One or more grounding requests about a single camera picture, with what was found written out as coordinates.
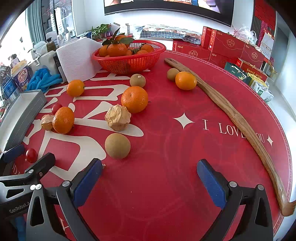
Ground red cherry tomato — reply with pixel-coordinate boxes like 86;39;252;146
52;103;62;115
25;148;38;163

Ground dried husk fruit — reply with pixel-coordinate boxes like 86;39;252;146
41;114;54;131
105;104;132;131

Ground large orange mandarin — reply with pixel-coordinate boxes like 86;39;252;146
121;86;148;113

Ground long wooden back scratcher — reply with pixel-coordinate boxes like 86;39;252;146
165;58;295;216

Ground grey white storage tray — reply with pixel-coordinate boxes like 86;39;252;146
0;90;47;151

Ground blue snack package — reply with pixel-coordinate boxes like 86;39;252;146
2;77;20;103

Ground blue rubber gloves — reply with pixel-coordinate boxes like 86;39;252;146
27;68;63;93

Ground purple milk tea cup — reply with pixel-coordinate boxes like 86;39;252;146
11;60;33;92

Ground black electronic device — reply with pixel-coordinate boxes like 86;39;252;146
53;53;67;83

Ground white appliance with faucet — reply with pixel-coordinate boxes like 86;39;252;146
28;41;59;75

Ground white paper towel roll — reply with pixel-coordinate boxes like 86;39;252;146
56;37;102;82

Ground round red table mat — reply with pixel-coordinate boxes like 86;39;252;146
23;51;292;240

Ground red plastic fruit basket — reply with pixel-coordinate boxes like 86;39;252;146
91;40;166;74

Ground mandarins with leaves in basket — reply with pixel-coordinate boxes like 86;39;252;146
97;28;154;58

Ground potted green plant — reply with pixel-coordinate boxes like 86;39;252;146
90;24;112;40

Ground green gift box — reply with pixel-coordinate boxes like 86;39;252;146
224;62;251;85

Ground small orange by scratcher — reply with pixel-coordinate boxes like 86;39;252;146
175;71;197;90

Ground brown longan by scratcher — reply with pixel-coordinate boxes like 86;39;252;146
166;68;180;82

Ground red gift boxes stack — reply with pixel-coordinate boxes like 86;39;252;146
173;26;267;81

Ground plaid cloth on counter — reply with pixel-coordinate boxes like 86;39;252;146
135;25;202;45

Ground wall television screen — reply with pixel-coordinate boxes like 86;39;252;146
103;0;234;26

